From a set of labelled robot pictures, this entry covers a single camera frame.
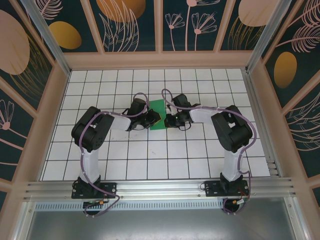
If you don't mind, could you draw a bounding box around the green square paper sheet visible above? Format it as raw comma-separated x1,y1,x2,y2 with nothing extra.
149,99,168,131

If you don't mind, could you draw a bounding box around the grey metal sheet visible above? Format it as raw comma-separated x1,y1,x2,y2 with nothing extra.
22,197,308,240

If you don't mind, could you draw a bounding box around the long aluminium mounting rail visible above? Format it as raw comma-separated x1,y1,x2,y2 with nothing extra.
23,177,297,201

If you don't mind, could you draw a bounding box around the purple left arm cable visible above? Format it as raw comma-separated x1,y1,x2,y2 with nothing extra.
78,91,150,218

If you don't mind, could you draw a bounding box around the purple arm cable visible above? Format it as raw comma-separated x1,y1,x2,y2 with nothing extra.
161,88,257,216
78,91,150,218

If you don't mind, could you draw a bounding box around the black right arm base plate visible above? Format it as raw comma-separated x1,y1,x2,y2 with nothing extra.
204,179,250,198

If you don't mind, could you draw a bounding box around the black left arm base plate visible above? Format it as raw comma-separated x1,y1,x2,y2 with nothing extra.
71,181,118,200

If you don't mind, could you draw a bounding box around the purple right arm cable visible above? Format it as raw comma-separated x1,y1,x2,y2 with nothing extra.
161,88,257,216

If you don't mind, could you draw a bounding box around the slotted grey cable duct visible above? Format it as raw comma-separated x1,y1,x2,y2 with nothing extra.
34,201,226,211

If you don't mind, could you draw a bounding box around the aluminium side rail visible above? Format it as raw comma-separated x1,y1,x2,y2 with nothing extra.
241,67,283,178

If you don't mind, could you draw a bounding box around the aluminium corner post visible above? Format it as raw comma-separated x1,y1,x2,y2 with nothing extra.
21,0,71,76
246,0,292,73

